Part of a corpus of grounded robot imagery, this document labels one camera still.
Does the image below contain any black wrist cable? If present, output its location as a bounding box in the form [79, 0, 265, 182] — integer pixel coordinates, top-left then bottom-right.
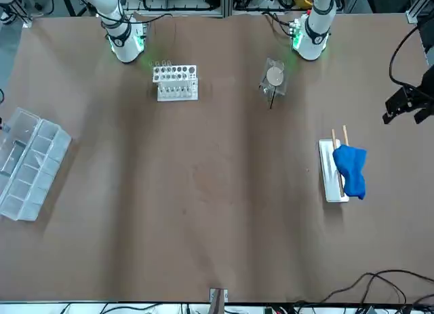
[388, 24, 425, 90]

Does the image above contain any aluminium frame rail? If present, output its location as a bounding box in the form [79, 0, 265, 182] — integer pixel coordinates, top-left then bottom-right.
[134, 1, 232, 17]

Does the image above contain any white test tube rack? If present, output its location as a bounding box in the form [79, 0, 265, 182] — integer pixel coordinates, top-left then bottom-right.
[151, 58, 201, 102]

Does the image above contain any blue rag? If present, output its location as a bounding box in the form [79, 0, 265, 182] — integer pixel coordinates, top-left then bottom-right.
[332, 144, 368, 201]

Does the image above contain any white rack with wooden rods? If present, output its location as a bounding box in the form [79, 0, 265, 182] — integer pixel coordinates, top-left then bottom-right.
[318, 124, 351, 204]

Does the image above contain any black floor cable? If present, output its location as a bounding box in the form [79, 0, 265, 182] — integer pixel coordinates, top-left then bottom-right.
[304, 268, 434, 314]

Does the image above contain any clear plastic compartment box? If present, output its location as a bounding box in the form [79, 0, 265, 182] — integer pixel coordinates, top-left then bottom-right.
[0, 106, 73, 223]

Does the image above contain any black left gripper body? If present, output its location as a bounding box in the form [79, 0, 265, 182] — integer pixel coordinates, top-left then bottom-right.
[402, 64, 434, 108]

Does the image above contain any grey table edge bracket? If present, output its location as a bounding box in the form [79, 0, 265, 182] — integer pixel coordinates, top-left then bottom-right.
[209, 287, 229, 314]

